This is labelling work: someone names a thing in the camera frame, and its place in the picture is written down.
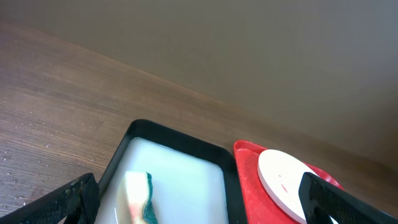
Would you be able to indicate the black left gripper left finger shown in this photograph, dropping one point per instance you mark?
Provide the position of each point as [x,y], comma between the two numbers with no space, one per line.
[75,202]

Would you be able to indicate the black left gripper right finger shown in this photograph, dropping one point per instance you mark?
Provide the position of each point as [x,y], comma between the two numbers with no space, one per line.
[323,202]

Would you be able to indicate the red plastic tray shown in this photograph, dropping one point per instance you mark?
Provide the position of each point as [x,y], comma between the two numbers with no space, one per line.
[255,198]

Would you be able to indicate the black tray with soapy water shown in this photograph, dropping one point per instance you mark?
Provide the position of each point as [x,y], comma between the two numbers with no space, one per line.
[193,181]

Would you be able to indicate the white plate with red stain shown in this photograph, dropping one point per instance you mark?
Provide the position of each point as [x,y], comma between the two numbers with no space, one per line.
[280,175]

